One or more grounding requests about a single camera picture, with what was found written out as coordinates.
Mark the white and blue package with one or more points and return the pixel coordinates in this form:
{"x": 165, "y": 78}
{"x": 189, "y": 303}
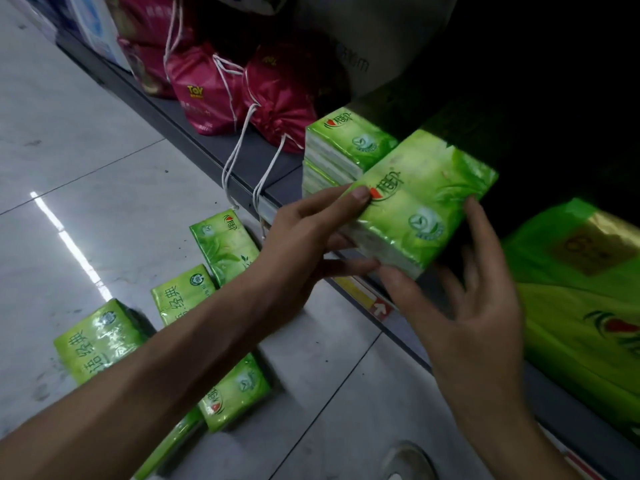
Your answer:
{"x": 100, "y": 24}

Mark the grey metal shelf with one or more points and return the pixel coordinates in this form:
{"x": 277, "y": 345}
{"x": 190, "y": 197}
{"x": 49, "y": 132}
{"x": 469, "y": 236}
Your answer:
{"x": 260, "y": 159}

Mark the yellow and red price strip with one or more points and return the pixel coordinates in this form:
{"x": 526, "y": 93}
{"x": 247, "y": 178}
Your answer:
{"x": 367, "y": 297}

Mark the person's right hand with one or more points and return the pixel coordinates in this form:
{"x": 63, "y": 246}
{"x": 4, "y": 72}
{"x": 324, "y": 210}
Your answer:
{"x": 480, "y": 354}

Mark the large green tissue bag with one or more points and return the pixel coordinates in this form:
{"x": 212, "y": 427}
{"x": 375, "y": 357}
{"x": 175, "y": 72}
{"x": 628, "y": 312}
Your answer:
{"x": 580, "y": 314}

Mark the green tissue pack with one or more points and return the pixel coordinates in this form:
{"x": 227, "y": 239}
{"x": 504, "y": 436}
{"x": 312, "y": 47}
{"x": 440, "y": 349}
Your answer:
{"x": 317, "y": 182}
{"x": 350, "y": 139}
{"x": 182, "y": 292}
{"x": 420, "y": 199}
{"x": 167, "y": 444}
{"x": 225, "y": 244}
{"x": 235, "y": 392}
{"x": 97, "y": 339}

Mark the person's right thumb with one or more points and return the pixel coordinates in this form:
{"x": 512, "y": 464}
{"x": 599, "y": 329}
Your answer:
{"x": 405, "y": 289}

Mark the person's left thumb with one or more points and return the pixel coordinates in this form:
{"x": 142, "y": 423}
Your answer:
{"x": 350, "y": 269}

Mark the person's left hand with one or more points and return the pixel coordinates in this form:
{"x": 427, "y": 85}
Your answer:
{"x": 295, "y": 264}

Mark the person's grey shoe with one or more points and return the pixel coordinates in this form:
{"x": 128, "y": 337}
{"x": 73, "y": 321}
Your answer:
{"x": 407, "y": 464}

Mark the person's left forearm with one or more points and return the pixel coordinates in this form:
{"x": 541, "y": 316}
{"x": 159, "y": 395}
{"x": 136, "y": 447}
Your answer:
{"x": 150, "y": 379}

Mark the person's right forearm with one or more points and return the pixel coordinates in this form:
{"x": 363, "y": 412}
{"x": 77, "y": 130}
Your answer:
{"x": 515, "y": 452}

